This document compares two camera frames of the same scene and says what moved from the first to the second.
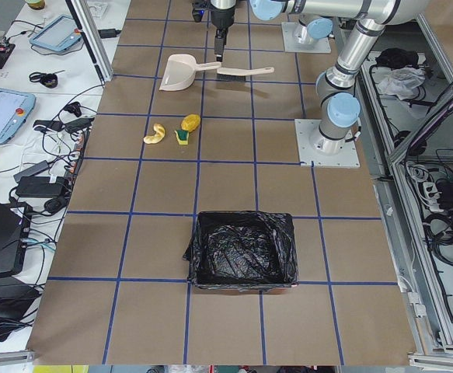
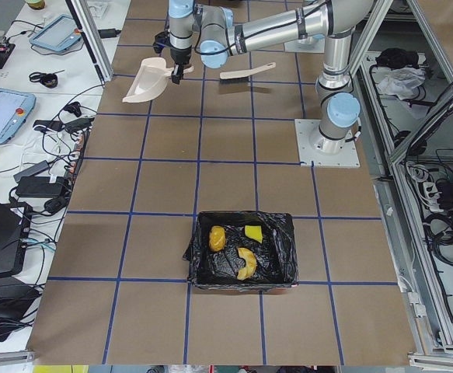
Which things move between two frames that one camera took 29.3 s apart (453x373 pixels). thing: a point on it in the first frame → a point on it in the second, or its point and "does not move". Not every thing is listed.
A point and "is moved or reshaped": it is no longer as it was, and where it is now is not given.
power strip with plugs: [76, 155] does not move
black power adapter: [40, 186] does not move
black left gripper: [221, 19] → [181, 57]
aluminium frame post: [92, 39] does not move
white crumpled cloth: [402, 81] does not move
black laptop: [3, 229] does not move
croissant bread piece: [158, 135] → [250, 264]
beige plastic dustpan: [180, 71] is moved or reshaped
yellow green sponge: [182, 137] → [254, 232]
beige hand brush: [238, 74] is moved or reshaped
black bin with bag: [243, 250] does not move
